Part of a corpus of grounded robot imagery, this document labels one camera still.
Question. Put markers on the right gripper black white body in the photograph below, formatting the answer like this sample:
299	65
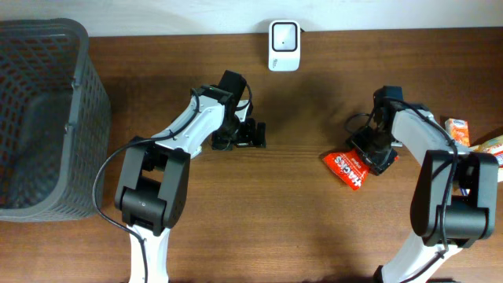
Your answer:
376	147

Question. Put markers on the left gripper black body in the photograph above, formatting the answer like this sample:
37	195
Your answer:
244	134

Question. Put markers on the red Hacks candy bag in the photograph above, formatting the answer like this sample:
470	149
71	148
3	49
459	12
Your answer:
349	168

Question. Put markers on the orange tissue pack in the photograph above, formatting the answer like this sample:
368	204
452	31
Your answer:
458	130

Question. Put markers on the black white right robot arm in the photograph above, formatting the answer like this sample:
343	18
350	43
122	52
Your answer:
454	202

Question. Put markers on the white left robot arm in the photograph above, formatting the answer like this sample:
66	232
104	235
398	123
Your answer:
153	184

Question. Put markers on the white barcode scanner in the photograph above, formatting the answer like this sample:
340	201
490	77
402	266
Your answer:
284	47

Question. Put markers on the grey plastic mesh basket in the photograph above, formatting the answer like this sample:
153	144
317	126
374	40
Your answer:
55	122

